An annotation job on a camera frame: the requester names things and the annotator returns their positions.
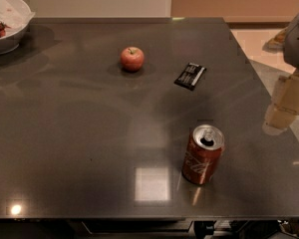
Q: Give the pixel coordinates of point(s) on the white bowl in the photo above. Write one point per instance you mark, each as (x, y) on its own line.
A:
(12, 39)

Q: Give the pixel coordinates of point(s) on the red apple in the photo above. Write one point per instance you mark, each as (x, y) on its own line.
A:
(132, 59)

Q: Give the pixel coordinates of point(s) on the black rxbar chocolate bar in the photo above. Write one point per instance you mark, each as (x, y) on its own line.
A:
(190, 76)

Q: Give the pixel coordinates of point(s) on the white napkin in bowl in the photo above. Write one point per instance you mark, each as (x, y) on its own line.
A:
(15, 13)

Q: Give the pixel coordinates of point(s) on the red coke can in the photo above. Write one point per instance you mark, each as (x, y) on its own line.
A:
(204, 149)

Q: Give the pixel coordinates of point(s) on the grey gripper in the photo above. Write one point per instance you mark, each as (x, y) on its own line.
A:
(297, 43)

